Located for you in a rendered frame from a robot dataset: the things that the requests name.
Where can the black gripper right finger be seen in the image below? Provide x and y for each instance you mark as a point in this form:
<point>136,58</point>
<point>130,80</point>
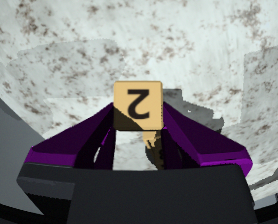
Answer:
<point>198,145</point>

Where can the dark brown digit cube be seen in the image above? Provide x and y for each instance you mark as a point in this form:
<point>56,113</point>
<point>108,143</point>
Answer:
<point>158,158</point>
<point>138,106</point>

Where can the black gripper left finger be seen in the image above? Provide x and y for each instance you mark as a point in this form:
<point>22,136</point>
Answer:
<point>77,145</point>

